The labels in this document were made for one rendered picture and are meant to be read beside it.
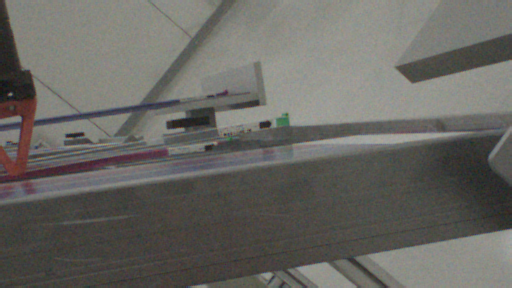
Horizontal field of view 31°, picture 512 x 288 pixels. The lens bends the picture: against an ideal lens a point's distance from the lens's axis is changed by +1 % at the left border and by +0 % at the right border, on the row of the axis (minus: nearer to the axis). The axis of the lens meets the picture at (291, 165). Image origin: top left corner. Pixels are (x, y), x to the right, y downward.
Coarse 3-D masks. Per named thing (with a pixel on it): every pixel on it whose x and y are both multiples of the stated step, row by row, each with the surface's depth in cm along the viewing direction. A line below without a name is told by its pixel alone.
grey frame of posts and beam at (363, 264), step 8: (360, 256) 131; (368, 256) 131; (336, 264) 130; (344, 264) 130; (352, 264) 131; (360, 264) 132; (368, 264) 131; (376, 264) 132; (344, 272) 130; (352, 272) 130; (360, 272) 131; (368, 272) 132; (376, 272) 132; (384, 272) 132; (352, 280) 132; (360, 280) 131; (368, 280) 131; (376, 280) 133; (384, 280) 132; (392, 280) 132
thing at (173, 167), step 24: (312, 144) 72; (336, 144) 67; (360, 144) 63; (384, 144) 59; (120, 168) 72; (144, 168) 67; (168, 168) 62; (192, 168) 58; (0, 192) 58; (24, 192) 55
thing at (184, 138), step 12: (276, 120) 104; (288, 120) 104; (192, 132) 101; (204, 132) 101; (216, 132) 101; (120, 144) 99; (132, 144) 99; (144, 144) 99; (156, 144) 99; (168, 144) 100; (180, 144) 100; (48, 156) 97; (60, 156) 96; (72, 156) 97; (84, 156) 97; (96, 156) 97; (108, 156) 98; (0, 168) 94; (36, 168) 95
